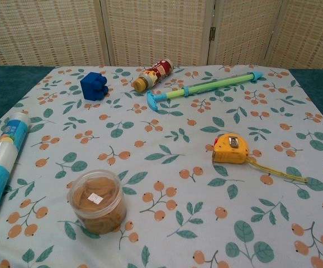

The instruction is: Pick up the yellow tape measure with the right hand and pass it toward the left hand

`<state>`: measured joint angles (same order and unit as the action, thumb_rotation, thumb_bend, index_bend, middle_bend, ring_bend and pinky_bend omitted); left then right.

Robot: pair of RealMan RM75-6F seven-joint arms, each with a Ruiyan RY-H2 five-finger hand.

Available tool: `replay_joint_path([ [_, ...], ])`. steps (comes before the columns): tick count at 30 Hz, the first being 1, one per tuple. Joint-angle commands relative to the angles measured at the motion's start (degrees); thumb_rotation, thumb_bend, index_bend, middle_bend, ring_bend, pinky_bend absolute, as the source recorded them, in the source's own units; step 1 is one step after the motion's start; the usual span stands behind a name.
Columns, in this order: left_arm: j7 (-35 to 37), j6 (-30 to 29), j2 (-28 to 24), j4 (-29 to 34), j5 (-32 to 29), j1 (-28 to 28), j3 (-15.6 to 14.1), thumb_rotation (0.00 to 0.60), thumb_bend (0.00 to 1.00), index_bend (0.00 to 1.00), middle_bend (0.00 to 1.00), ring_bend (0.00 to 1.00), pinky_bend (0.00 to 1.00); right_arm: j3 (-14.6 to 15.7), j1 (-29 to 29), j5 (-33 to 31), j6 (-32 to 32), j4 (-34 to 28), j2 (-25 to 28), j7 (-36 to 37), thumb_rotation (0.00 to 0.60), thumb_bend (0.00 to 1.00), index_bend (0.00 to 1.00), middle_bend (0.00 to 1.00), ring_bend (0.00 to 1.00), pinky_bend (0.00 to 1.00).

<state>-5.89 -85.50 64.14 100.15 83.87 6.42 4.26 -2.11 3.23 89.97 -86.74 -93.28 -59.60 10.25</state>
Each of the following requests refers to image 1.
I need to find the floral patterned tablecloth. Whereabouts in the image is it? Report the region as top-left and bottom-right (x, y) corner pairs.
(0, 64), (323, 268)

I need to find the woven folding screen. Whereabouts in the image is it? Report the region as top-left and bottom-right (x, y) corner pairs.
(0, 0), (323, 70)

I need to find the blue toy building block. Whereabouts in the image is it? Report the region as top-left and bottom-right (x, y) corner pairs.
(80, 72), (110, 101)

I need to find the red snack canister yellow cap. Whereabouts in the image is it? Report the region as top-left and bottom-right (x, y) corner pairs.
(131, 59), (174, 92)

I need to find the green and blue toy pump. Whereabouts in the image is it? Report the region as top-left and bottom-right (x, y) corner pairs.
(146, 71), (263, 112)

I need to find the white blue tube package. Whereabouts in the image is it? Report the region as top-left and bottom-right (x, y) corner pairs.
(0, 112), (32, 233)

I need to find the yellow tape measure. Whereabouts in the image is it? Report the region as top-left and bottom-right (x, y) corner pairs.
(212, 133), (309, 184)

